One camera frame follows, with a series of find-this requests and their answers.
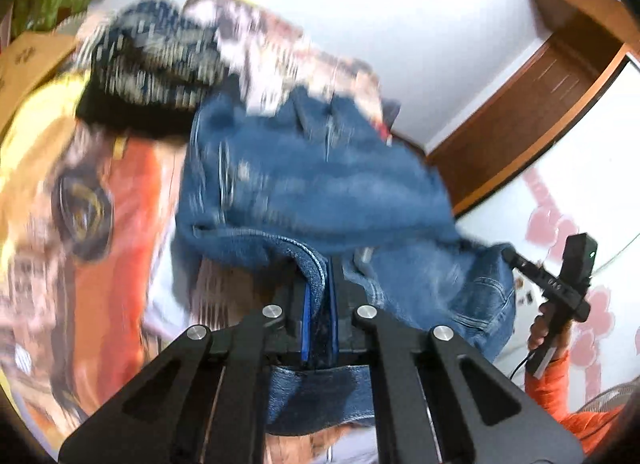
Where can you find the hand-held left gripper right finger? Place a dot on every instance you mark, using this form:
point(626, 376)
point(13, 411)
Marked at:
point(345, 329)

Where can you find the black cloth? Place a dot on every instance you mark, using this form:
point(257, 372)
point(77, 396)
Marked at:
point(125, 116)

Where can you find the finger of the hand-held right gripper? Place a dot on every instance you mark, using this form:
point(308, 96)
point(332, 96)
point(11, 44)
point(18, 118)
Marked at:
point(525, 266)

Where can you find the wooden lap table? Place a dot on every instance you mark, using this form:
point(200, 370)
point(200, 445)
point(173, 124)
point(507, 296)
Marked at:
point(32, 64)

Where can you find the brown wooden door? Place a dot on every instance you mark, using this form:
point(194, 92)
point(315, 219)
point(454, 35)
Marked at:
point(530, 114)

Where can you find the person's right hand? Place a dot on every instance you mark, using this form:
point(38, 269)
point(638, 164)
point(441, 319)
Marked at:
point(537, 329)

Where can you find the person's right forearm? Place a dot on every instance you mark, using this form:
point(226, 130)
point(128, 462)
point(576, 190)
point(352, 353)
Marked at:
point(550, 384)

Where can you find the blue denim jacket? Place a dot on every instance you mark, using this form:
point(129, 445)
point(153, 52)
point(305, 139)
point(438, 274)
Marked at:
point(310, 184)

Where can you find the yellow cloth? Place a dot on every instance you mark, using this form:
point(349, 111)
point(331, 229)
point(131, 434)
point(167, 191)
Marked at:
point(45, 104)

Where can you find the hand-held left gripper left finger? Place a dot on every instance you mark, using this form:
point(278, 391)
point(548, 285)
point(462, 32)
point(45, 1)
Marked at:
point(305, 326)

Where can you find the dark patterned cloth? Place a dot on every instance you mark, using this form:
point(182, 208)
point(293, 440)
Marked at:
point(150, 54)

